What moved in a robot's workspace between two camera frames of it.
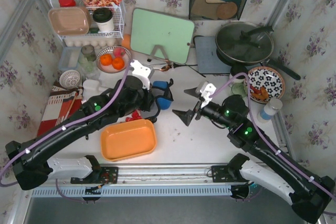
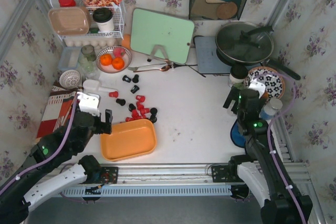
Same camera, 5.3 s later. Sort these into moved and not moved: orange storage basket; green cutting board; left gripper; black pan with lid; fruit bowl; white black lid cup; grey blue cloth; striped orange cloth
Moved: left gripper; grey blue cloth
Not moved: green cutting board; orange storage basket; white black lid cup; striped orange cloth; black pan with lid; fruit bowl
